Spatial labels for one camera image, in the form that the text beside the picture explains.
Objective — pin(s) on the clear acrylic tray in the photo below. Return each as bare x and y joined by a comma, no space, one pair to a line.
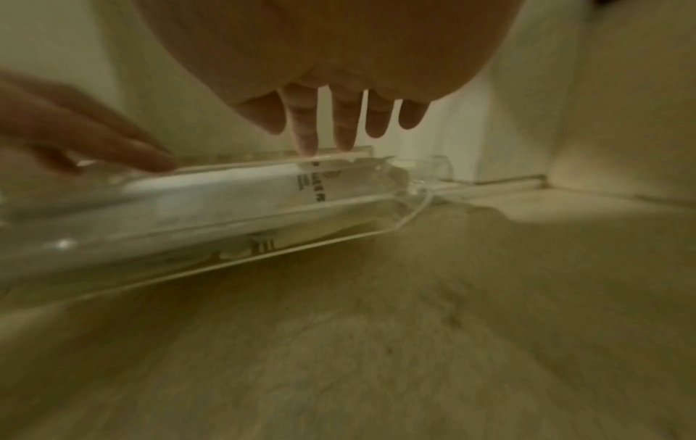
108,258

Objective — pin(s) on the translucent toiletry packet dark comb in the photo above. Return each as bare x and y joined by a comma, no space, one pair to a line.
228,193

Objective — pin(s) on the person's left hand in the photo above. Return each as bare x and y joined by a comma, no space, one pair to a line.
70,116

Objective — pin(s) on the person's right hand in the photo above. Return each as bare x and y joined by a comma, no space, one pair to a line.
326,43

